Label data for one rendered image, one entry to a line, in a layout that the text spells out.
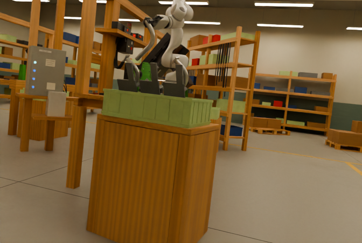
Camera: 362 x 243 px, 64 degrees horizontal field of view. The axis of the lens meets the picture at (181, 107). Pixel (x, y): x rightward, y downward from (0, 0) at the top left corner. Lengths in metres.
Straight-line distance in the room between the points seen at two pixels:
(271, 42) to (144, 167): 10.61
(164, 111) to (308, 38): 10.72
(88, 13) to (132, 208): 1.74
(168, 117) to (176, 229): 0.64
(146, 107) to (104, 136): 0.37
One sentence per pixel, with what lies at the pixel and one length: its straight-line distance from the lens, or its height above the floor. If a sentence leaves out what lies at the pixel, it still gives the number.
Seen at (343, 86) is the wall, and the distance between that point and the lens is 12.14.
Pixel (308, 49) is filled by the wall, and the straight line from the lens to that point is 12.08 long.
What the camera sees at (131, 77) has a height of 1.05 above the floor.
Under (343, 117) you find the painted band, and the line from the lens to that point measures 12.13.
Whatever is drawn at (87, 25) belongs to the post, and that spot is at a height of 1.49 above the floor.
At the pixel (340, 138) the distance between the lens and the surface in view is 8.20.
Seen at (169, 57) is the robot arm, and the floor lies 1.26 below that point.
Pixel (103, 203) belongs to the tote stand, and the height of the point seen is 0.21.
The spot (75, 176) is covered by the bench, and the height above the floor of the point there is 0.11.
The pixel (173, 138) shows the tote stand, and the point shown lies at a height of 0.72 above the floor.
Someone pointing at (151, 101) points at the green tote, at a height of 0.92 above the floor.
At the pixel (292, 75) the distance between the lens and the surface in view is 11.37.
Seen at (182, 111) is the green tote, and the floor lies 0.88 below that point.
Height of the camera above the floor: 0.99
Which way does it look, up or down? 3 degrees down
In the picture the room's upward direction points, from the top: 6 degrees clockwise
